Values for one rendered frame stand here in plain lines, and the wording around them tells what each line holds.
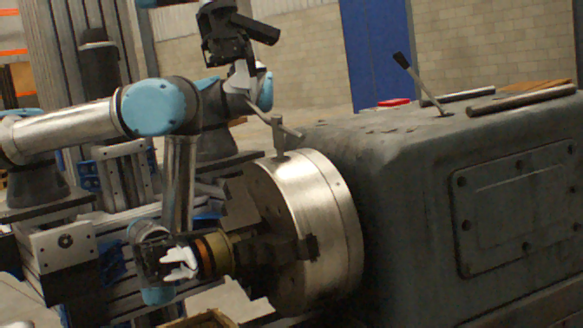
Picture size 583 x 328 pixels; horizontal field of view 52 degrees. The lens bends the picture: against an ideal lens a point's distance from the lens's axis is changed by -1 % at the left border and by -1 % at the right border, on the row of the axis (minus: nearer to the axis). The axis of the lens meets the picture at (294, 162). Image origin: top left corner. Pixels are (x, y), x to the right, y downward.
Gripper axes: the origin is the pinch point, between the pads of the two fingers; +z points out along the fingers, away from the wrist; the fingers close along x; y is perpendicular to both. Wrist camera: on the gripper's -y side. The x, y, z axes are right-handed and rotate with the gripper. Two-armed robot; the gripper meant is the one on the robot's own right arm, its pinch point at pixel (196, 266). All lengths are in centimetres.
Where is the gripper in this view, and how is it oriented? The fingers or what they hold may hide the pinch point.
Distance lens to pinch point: 111.5
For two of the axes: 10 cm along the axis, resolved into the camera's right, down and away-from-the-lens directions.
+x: -1.5, -9.7, -1.8
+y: -8.8, 2.1, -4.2
